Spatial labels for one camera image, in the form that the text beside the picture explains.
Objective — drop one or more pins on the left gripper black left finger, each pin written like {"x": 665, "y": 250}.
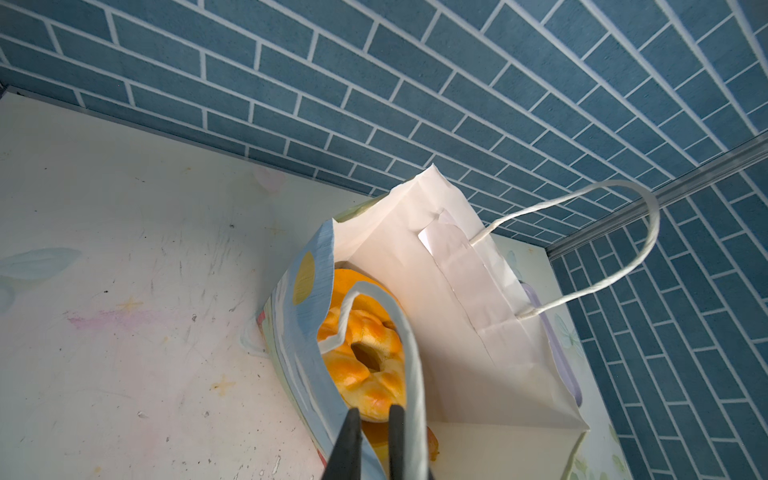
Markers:
{"x": 345, "y": 462}

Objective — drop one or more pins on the glazed orange donut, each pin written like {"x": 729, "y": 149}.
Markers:
{"x": 368, "y": 368}

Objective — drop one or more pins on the white green paper bag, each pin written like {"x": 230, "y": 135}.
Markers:
{"x": 480, "y": 355}

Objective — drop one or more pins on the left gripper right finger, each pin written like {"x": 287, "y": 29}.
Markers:
{"x": 408, "y": 444}

